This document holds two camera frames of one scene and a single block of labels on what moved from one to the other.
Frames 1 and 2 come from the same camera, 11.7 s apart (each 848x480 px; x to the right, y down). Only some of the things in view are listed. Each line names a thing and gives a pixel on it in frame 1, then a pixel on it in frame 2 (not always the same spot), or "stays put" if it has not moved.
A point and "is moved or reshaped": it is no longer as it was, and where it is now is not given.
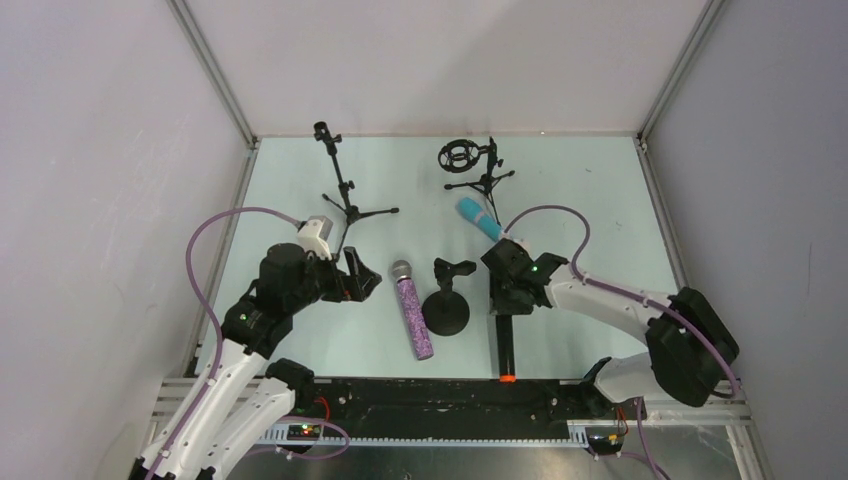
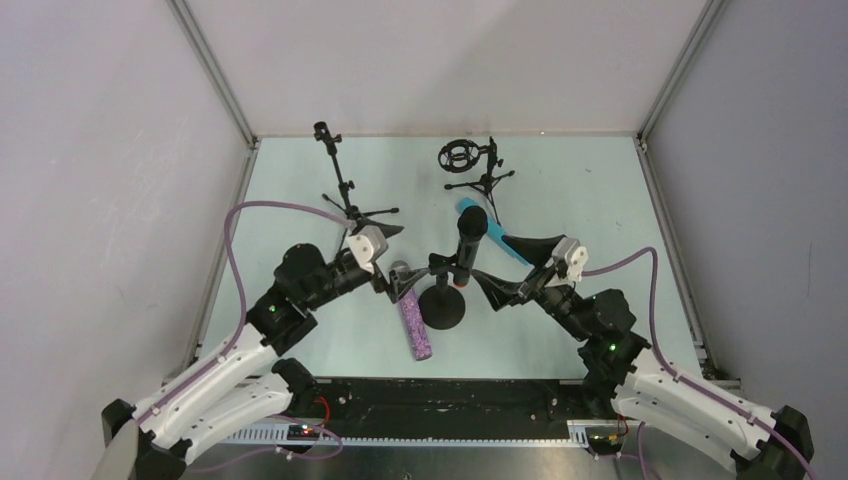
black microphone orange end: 506,348 -> 471,224
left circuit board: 303,432 stays put
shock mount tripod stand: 461,155 stays put
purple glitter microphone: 402,271 stays put
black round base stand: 446,312 is moved or reshaped
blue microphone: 479,217 stays put
